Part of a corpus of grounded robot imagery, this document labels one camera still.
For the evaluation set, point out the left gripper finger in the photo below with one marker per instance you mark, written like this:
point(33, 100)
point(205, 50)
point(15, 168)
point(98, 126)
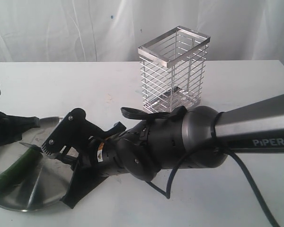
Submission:
point(11, 122)
point(8, 139)

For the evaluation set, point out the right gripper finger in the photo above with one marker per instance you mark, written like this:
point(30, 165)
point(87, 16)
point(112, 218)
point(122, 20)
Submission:
point(84, 179)
point(117, 128)

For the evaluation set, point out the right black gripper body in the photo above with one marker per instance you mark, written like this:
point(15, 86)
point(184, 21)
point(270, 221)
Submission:
point(99, 156)

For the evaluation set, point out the green cucumber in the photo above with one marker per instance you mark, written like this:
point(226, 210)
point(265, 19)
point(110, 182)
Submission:
point(19, 170)

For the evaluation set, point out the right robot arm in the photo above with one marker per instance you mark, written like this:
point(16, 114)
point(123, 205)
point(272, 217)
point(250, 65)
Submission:
point(198, 137)

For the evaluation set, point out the round stainless steel plate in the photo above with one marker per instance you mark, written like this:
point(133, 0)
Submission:
point(46, 184)

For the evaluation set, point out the white backdrop curtain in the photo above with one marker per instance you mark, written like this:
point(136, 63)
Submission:
point(112, 30)

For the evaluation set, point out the wire metal utensil rack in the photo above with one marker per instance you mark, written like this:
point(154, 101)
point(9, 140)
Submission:
point(172, 69)

